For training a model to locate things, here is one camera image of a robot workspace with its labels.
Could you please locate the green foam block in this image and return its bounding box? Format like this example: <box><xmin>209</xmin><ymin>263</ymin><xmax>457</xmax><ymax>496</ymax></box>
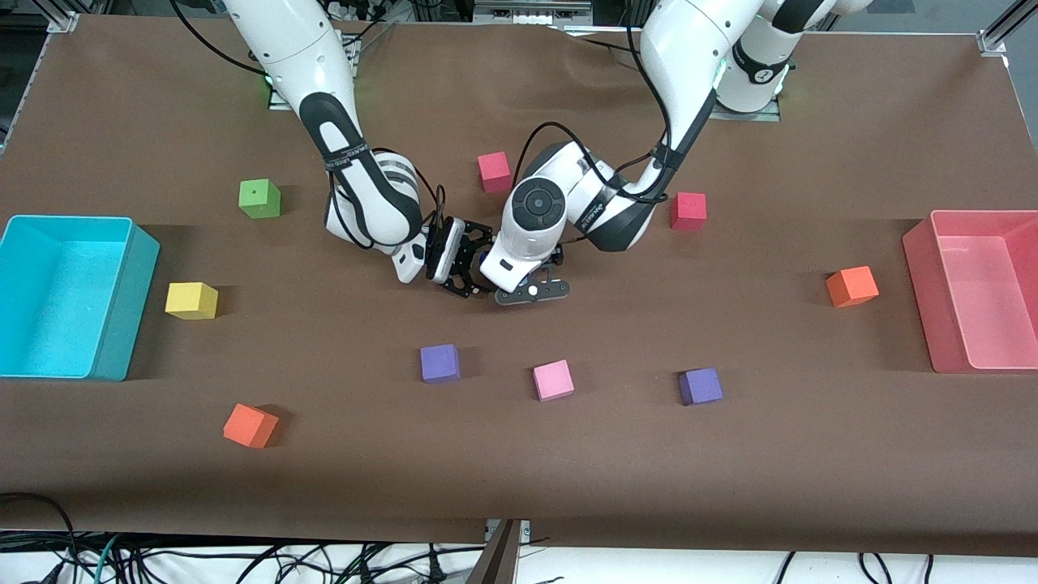
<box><xmin>238</xmin><ymin>178</ymin><xmax>282</xmax><ymax>220</ymax></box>

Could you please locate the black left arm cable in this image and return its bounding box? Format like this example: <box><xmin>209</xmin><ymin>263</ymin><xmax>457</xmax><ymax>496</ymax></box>
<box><xmin>516</xmin><ymin>16</ymin><xmax>676</xmax><ymax>205</ymax></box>

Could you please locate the purple foam block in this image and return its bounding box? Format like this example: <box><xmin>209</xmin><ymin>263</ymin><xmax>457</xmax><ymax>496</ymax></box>
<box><xmin>420</xmin><ymin>344</ymin><xmax>461</xmax><ymax>384</ymax></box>
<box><xmin>678</xmin><ymin>367</ymin><xmax>724</xmax><ymax>406</ymax></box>

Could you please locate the black looped floor cable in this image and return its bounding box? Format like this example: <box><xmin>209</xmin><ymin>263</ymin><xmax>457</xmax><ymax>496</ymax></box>
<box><xmin>0</xmin><ymin>492</ymin><xmax>79</xmax><ymax>584</ymax></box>

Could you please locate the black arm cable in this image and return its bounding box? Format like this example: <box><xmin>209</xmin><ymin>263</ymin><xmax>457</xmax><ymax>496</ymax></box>
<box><xmin>169</xmin><ymin>0</ymin><xmax>448</xmax><ymax>252</ymax></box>
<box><xmin>516</xmin><ymin>16</ymin><xmax>676</xmax><ymax>205</ymax></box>

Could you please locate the yellow foam block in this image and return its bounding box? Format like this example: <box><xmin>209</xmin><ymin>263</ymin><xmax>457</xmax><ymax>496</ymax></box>
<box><xmin>165</xmin><ymin>281</ymin><xmax>219</xmax><ymax>320</ymax></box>

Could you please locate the pink foam block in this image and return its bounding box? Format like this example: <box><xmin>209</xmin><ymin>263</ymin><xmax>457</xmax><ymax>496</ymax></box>
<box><xmin>533</xmin><ymin>359</ymin><xmax>575</xmax><ymax>402</ymax></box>

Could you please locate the black cable on cloth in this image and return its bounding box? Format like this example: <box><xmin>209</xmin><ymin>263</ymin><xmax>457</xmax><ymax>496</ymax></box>
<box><xmin>560</xmin><ymin>23</ymin><xmax>648</xmax><ymax>59</ymax></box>

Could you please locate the pink plastic bin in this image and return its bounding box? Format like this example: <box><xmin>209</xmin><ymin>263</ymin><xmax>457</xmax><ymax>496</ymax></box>
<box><xmin>902</xmin><ymin>209</ymin><xmax>1038</xmax><ymax>374</ymax></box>

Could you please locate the orange foam block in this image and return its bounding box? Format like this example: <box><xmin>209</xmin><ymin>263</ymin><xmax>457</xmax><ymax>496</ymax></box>
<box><xmin>223</xmin><ymin>403</ymin><xmax>280</xmax><ymax>449</ymax></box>
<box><xmin>826</xmin><ymin>265</ymin><xmax>880</xmax><ymax>309</ymax></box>

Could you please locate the teal floor cable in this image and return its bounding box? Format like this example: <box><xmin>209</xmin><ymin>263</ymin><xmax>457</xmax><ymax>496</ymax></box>
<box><xmin>94</xmin><ymin>533</ymin><xmax>124</xmax><ymax>584</ymax></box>

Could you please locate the cyan plastic bin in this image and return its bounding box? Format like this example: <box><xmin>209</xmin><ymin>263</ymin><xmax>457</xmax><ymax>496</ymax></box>
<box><xmin>0</xmin><ymin>215</ymin><xmax>161</xmax><ymax>382</ymax></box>

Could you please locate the red foam block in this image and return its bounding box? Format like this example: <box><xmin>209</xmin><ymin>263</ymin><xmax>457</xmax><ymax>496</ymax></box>
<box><xmin>477</xmin><ymin>151</ymin><xmax>513</xmax><ymax>194</ymax></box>
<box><xmin>670</xmin><ymin>191</ymin><xmax>707</xmax><ymax>233</ymax></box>

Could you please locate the table leg post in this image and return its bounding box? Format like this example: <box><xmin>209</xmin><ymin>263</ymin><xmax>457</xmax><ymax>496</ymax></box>
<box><xmin>466</xmin><ymin>519</ymin><xmax>524</xmax><ymax>584</ymax></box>

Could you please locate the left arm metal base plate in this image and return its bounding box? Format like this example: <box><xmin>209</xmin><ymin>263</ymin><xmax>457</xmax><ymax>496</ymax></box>
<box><xmin>704</xmin><ymin>96</ymin><xmax>783</xmax><ymax>122</ymax></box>

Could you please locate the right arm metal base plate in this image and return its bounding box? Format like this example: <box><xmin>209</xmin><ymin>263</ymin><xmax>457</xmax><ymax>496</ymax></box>
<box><xmin>268</xmin><ymin>36</ymin><xmax>362</xmax><ymax>112</ymax></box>

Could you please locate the brown table cloth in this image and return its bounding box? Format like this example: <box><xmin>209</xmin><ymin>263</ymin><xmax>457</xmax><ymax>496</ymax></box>
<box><xmin>0</xmin><ymin>15</ymin><xmax>1038</xmax><ymax>559</ymax></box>

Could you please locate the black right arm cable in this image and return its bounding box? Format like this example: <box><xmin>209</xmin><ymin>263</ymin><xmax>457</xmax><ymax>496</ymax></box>
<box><xmin>169</xmin><ymin>0</ymin><xmax>448</xmax><ymax>252</ymax></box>

